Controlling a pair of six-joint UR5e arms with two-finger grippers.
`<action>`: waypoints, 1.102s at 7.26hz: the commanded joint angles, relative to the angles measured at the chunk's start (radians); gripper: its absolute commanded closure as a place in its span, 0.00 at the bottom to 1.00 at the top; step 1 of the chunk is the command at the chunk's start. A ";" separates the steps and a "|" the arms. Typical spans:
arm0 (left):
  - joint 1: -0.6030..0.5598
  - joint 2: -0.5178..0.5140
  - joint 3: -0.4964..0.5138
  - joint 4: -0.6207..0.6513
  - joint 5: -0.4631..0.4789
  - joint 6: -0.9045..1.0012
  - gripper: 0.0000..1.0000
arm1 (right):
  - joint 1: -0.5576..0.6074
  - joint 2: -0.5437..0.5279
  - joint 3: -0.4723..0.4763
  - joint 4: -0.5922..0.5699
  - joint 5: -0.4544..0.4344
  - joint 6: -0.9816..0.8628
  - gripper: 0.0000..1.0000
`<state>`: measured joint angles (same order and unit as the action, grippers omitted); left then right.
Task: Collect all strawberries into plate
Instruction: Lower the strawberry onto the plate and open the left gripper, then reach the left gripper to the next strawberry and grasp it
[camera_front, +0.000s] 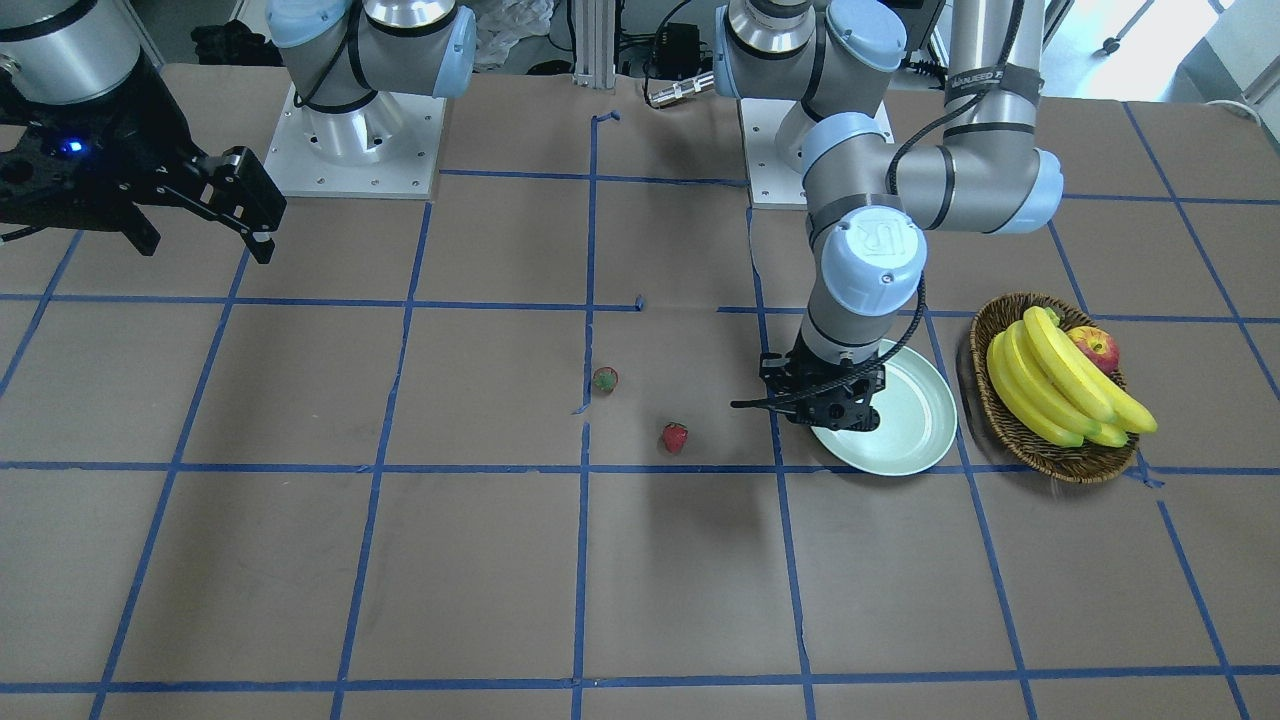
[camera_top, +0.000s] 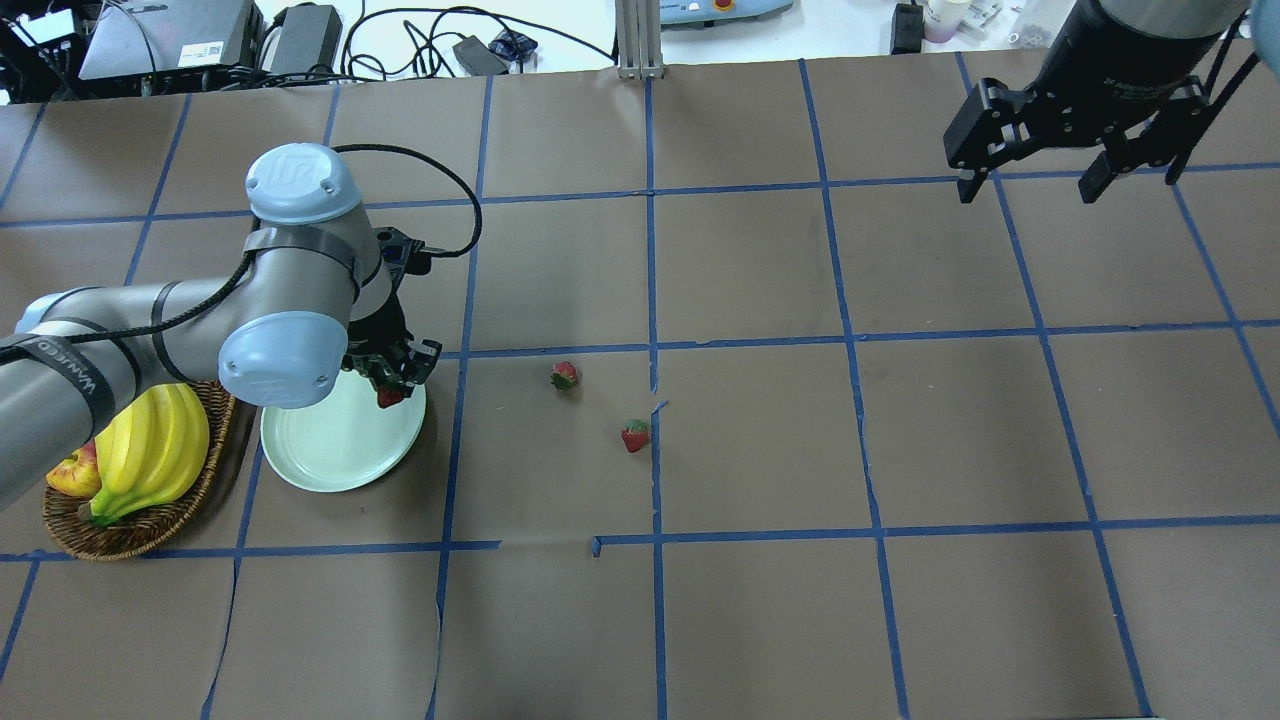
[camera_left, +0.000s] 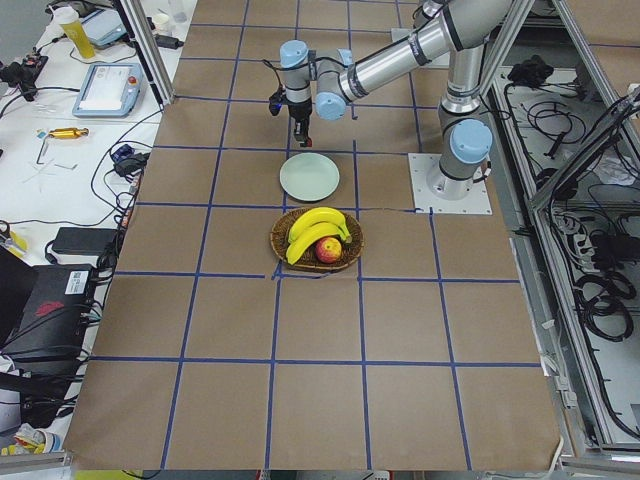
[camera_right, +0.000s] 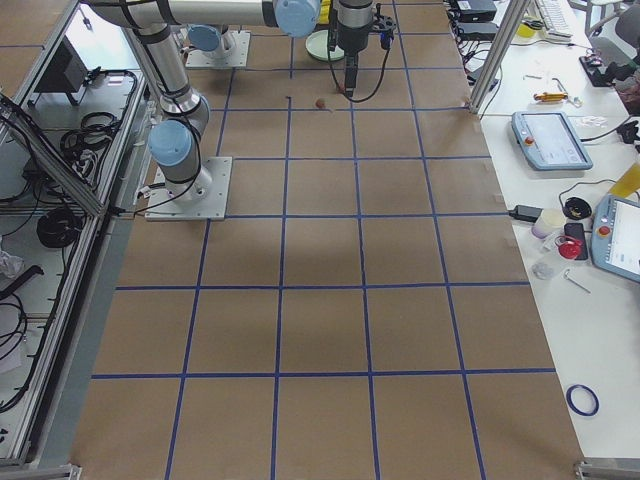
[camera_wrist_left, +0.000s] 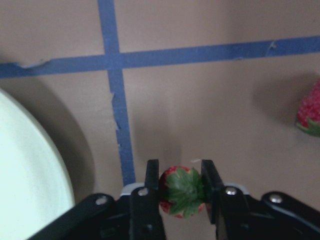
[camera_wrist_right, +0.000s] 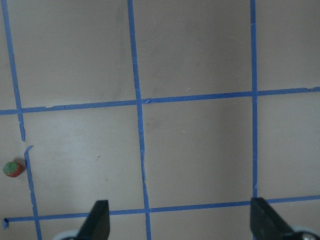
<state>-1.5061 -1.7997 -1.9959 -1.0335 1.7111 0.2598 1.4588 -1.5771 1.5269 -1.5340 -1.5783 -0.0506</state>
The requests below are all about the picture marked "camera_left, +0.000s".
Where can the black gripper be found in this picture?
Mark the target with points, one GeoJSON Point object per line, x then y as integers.
{"type": "Point", "coordinates": [300, 110]}

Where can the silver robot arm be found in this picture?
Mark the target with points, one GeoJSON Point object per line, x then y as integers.
{"type": "Point", "coordinates": [325, 82]}

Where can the light green plate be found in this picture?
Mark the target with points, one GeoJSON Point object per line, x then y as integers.
{"type": "Point", "coordinates": [309, 177]}

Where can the yellow banana bunch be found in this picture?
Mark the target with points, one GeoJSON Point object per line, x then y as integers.
{"type": "Point", "coordinates": [313, 225]}

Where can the red yellow apple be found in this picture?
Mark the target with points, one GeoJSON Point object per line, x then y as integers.
{"type": "Point", "coordinates": [328, 250]}

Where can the brown wicker basket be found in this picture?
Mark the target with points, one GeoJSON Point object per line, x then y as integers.
{"type": "Point", "coordinates": [308, 261]}

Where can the blue teach pendant near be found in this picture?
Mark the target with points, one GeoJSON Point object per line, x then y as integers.
{"type": "Point", "coordinates": [109, 90]}

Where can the blue teach pendant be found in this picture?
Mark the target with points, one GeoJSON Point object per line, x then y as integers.
{"type": "Point", "coordinates": [109, 90]}
{"type": "Point", "coordinates": [103, 28]}

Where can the blue teach pendant far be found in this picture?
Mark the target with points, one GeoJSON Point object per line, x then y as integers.
{"type": "Point", "coordinates": [103, 28]}

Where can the black power adapter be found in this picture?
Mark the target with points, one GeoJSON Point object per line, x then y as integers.
{"type": "Point", "coordinates": [82, 241]}

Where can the yellow drink bottle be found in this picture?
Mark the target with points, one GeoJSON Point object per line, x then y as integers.
{"type": "Point", "coordinates": [68, 19]}

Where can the black laptop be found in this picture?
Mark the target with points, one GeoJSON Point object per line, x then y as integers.
{"type": "Point", "coordinates": [43, 306]}

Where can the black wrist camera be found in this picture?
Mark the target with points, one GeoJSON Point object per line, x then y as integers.
{"type": "Point", "coordinates": [276, 101]}

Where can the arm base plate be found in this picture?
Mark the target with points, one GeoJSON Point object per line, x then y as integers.
{"type": "Point", "coordinates": [433, 192]}
{"type": "Point", "coordinates": [399, 33]}

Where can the aluminium frame post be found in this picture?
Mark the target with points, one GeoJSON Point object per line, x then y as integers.
{"type": "Point", "coordinates": [140, 34]}

